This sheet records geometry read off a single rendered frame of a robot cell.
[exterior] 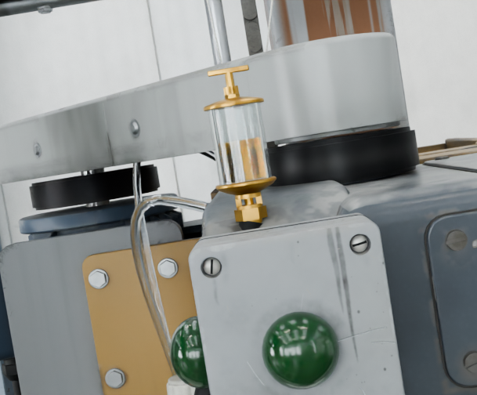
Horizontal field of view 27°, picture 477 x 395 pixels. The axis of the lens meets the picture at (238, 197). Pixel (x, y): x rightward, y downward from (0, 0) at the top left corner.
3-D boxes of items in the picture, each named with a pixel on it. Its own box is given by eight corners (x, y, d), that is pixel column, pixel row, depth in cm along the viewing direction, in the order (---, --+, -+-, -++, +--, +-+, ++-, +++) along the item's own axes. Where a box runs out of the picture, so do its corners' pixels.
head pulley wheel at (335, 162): (269, 195, 54) (262, 150, 54) (268, 187, 63) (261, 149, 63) (432, 169, 53) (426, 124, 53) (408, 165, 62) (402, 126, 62)
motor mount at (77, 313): (23, 440, 82) (-10, 248, 81) (41, 418, 88) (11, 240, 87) (362, 389, 81) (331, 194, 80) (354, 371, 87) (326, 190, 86)
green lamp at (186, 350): (172, 401, 39) (160, 327, 39) (178, 383, 42) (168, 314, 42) (236, 392, 39) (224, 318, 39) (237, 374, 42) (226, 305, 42)
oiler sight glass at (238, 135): (218, 186, 45) (206, 110, 45) (220, 183, 47) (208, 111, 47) (272, 177, 45) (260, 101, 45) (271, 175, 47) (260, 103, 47)
